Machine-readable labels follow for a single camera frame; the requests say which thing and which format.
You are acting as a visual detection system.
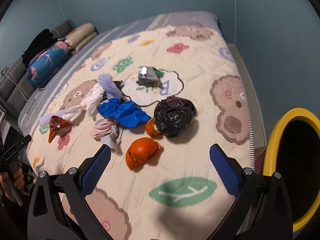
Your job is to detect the silver green snack wrapper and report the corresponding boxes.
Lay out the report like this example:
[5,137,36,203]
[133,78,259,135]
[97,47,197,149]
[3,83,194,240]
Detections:
[136,66,164,87]

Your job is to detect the yellow rimmed trash bin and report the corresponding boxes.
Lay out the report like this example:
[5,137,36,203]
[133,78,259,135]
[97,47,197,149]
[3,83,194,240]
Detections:
[263,108,319,232]

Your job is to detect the person's left hand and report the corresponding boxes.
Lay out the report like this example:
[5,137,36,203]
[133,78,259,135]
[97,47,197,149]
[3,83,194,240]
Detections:
[0,161,25,202]

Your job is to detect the brown shiny wrapper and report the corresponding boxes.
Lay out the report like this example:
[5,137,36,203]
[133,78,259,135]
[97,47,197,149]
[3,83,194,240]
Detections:
[48,115,72,143]

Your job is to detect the pink crumpled cloth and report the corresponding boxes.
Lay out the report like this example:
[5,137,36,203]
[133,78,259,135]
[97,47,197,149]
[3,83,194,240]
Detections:
[90,118,123,152]

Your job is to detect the large orange peel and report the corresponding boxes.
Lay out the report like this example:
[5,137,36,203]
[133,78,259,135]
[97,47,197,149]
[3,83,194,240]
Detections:
[125,138,161,170]

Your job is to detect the grey padded headboard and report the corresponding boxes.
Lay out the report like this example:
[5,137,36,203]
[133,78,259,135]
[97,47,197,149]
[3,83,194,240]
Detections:
[0,19,77,131]

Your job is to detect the blue crumpled plastic bag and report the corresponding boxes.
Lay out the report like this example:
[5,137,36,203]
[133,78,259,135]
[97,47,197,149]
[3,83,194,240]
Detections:
[98,98,151,128]

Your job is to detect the small orange peel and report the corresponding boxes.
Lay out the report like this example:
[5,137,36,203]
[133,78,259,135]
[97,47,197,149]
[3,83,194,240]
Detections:
[145,118,162,138]

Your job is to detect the purple spiky cloth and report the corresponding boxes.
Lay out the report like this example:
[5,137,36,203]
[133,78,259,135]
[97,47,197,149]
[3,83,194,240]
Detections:
[39,74,122,126]

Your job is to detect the crumpled black plastic bag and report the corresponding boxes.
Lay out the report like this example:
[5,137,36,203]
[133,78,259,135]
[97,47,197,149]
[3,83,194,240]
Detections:
[154,96,197,138]

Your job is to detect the cream cartoon bear quilt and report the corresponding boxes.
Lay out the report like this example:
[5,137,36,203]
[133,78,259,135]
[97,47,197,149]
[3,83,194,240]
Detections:
[27,22,251,239]

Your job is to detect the black clothing pile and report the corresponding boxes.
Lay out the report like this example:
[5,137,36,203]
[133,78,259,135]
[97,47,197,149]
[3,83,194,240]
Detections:
[22,29,57,68]

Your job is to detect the beige folded blanket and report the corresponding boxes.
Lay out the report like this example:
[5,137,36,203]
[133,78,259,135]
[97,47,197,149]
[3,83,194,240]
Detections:
[64,23,97,53]

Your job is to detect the white charging cable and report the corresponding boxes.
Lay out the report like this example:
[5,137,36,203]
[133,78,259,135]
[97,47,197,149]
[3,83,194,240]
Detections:
[0,64,33,103]

